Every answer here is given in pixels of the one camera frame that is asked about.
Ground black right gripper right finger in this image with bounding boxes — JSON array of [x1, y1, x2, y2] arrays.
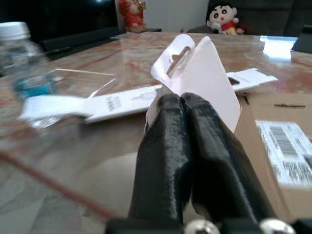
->
[[181, 92, 277, 223]]

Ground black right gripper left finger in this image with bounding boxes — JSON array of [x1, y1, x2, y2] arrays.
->
[[128, 94, 193, 224]]

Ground white card piece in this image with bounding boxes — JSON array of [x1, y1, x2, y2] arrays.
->
[[145, 34, 242, 134]]

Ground long white packaging card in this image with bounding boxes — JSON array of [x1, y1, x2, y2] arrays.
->
[[18, 69, 279, 124]]

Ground brown cardboard box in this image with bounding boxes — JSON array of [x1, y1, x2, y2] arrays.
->
[[235, 92, 312, 222]]

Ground white shipping label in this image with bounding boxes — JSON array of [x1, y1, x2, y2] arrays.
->
[[254, 119, 312, 190]]

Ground clear plastic blister tray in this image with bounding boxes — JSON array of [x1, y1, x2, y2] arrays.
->
[[52, 68, 120, 98]]

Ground red orange figurine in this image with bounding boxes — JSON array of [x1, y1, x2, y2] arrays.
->
[[118, 0, 147, 32]]

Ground black soundbar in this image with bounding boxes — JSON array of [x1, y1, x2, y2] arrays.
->
[[39, 26, 126, 61]]

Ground black-haired boy plush doll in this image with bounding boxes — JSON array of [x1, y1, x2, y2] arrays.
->
[[206, 1, 241, 36]]

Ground black television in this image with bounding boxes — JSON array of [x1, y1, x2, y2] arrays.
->
[[0, 0, 119, 41]]

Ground clear plastic water bottle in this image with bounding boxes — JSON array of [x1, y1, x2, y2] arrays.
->
[[0, 21, 61, 127]]

